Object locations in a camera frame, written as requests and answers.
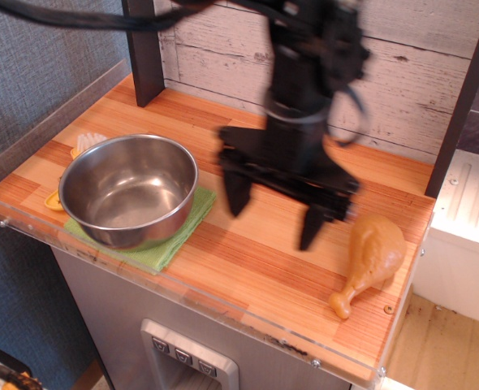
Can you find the grey toy fridge cabinet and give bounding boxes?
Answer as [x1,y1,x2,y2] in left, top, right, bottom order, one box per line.
[54,249,351,389]

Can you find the clear acrylic table guard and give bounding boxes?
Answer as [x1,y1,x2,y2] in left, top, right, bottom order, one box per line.
[0,184,434,389]

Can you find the stainless steel bowl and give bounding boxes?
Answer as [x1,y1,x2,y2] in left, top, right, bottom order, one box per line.
[58,134,199,249]

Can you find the silver dispenser panel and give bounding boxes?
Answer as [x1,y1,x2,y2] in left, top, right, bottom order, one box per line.
[140,318,240,389]

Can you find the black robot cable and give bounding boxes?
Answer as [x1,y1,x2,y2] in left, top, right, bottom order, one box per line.
[0,0,265,33]

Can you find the yellow toy chicken drumstick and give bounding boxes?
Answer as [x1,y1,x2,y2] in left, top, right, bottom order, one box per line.
[329,214,407,319]

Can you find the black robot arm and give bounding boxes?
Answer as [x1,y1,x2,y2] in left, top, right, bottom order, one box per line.
[219,1,369,249]

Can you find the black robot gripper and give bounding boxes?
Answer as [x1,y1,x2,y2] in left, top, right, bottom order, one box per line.
[219,116,359,251]

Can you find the yellow toy brush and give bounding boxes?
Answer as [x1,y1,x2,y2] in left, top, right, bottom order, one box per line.
[45,133,107,211]

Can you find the green cloth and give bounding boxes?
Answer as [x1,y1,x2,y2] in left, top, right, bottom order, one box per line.
[59,187,217,274]

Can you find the dark left shelf post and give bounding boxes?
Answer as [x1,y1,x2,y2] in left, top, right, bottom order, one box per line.
[122,0,165,107]

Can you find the orange black object bottom left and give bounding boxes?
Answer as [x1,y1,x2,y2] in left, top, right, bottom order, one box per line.
[0,349,44,389]

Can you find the white toy sink unit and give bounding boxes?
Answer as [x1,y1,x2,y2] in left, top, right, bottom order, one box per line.
[412,150,479,321]

